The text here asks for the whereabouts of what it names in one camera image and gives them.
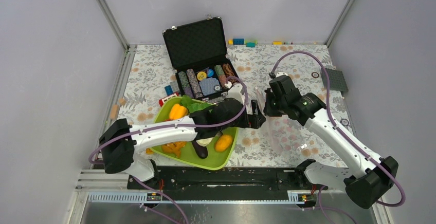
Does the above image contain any yellow orange mango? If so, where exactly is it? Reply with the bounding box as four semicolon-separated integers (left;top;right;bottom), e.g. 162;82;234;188
214;134;233;152

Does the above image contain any clear pink zip top bag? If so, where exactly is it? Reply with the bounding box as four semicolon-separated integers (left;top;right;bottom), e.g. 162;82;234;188
255;88;316;158

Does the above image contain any yellow bell pepper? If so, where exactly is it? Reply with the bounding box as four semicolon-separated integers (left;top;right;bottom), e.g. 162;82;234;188
168;103;188;120

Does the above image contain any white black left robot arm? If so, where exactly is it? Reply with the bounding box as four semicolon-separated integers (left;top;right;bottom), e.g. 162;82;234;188
97;83;266;189

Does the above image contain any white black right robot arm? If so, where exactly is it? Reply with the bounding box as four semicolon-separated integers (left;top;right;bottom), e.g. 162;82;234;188
264;73;398;209

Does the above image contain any green napa cabbage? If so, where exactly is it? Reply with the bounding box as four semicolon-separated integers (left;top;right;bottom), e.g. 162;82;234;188
180;95;211;113

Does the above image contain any green plastic tray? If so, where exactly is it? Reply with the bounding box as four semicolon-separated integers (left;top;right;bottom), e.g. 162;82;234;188
147;96;240;171

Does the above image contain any floral tablecloth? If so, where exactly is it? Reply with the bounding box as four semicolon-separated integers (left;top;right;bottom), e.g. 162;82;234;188
118;45;350;167

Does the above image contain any purple eggplant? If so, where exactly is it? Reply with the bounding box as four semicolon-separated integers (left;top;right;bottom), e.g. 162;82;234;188
192;141;208;159

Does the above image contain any yellow small brick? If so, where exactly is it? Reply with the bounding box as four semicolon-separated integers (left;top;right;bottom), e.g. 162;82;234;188
272;41;283;46

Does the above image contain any dark grey building baseplate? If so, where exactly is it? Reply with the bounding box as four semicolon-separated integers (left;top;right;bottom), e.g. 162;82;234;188
320;68;349;92

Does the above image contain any blue yellow brick row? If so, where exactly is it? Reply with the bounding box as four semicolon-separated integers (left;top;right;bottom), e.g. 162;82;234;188
228;38;258;48

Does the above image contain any blue toy brick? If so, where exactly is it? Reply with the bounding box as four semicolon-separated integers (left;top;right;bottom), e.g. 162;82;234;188
164;85;174;96

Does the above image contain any orange fried chicken piece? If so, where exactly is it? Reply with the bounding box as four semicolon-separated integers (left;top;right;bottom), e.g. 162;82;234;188
161;141;187;158

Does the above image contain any black poker chip case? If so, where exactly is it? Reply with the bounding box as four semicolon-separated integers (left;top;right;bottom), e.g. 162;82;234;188
162;16;238;101

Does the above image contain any red white toy piece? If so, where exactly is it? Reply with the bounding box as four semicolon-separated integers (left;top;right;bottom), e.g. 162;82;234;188
158;93;179;107

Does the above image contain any wooden block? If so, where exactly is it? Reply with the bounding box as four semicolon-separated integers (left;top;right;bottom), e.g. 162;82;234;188
109;104;120;120

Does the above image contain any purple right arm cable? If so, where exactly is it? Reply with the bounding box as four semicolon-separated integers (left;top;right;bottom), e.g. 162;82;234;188
269;50;407;224

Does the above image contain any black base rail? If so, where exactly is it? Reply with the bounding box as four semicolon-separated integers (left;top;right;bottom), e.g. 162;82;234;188
144;166;321;201

